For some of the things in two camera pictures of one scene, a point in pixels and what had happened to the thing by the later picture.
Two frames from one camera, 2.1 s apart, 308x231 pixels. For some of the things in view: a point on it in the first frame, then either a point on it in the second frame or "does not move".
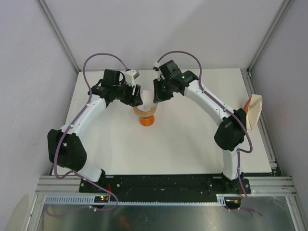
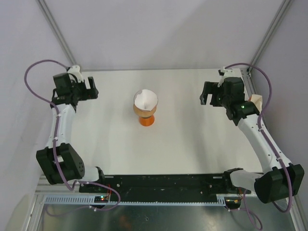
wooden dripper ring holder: [144, 113] does not move
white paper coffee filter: [147, 96] does not move
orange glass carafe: [147, 121] does not move
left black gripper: [133, 100] → [89, 94]
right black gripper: [159, 96] → [211, 88]
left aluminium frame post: [57, 33] does not move
